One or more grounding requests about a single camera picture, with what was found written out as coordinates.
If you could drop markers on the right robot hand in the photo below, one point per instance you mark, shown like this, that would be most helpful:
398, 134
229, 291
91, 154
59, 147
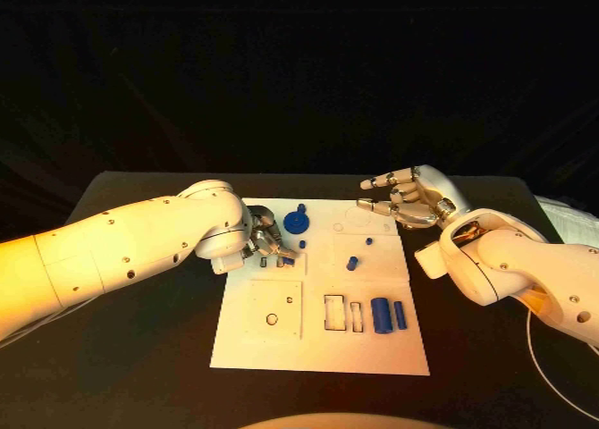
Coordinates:
424, 204

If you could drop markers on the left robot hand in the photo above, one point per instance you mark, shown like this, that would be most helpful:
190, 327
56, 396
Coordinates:
267, 234

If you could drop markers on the blue block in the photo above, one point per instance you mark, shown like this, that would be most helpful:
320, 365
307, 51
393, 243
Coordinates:
290, 261

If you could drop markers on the large blue cylinder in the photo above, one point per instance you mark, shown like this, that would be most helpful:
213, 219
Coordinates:
382, 316

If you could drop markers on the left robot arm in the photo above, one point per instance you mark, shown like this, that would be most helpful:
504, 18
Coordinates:
110, 248

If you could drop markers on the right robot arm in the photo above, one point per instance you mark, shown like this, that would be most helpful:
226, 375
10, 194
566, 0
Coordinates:
522, 264

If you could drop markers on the white task board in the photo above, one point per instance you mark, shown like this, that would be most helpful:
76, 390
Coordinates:
327, 352

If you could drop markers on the blue gear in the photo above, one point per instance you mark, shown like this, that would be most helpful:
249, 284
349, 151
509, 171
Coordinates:
295, 224

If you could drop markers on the white cloth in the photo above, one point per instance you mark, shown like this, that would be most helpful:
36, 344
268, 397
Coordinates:
574, 224

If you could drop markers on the thin long blue cylinder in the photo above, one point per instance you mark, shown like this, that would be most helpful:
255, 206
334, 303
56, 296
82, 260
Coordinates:
401, 315

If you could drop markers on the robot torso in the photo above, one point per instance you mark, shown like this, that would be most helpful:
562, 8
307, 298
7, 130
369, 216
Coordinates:
347, 422

